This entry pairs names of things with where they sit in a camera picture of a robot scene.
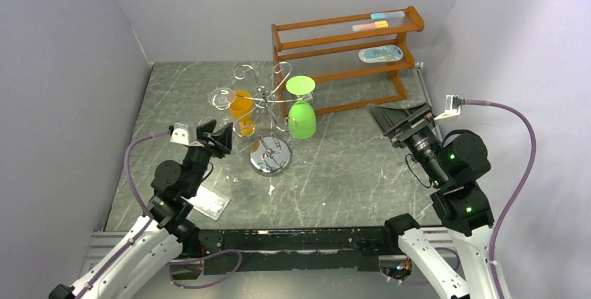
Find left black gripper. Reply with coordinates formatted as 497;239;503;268
183;120;233;196

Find clear wine glass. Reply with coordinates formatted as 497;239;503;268
208;87;237;123
226;149;245;186

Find green plastic wine glass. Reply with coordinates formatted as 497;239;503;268
286;75;316;139

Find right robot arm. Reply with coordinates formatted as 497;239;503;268
366;104;503;298

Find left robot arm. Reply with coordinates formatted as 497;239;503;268
49;120;233;298

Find orange plastic wine glass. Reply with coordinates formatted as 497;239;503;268
229;90;256;137

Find chrome wine glass rack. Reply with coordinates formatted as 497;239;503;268
233;62;293;177

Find white blue blister pack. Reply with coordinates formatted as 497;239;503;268
358;45;404;63

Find white packaged card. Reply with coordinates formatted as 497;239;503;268
187;185;231;221

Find small boxed item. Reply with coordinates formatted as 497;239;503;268
301;93;314;104

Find orange wooden shelf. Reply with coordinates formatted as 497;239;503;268
271;6;424;115

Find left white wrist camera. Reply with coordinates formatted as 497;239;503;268
169;123;199;147

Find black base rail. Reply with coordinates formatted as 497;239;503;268
176;226;405;275

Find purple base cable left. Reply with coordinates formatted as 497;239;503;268
168;248;243;290

